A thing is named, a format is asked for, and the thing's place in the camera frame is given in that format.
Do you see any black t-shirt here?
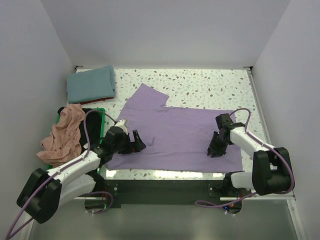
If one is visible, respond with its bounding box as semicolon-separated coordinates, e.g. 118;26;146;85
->
79;111;102;154

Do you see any green plastic bin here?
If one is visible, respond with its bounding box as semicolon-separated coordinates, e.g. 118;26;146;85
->
46;107;105;170

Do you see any folded blue t-shirt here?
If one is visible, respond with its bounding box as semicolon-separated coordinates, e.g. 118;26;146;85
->
66;65;116;104

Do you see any folded dark red t-shirt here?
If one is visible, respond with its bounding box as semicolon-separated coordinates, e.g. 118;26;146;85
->
79;97;114;105

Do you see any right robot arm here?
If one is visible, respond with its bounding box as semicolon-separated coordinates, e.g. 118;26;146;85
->
207;113;295;197

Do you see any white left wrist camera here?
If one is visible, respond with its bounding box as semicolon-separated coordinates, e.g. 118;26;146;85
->
114;119;128;133

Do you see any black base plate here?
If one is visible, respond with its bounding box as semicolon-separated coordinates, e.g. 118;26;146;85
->
74;178;253;216

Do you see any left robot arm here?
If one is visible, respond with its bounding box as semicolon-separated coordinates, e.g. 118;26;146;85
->
16;126;146;224

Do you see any aluminium frame rail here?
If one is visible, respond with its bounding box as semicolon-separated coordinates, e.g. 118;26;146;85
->
220;193;295;202

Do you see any pink crumpled t-shirt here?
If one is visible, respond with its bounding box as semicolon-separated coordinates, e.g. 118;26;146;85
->
36;104;85;168

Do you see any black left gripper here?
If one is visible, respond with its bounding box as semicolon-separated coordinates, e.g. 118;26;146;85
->
112;130;146;155

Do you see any purple t-shirt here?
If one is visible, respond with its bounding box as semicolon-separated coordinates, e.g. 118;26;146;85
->
107;84;243;173

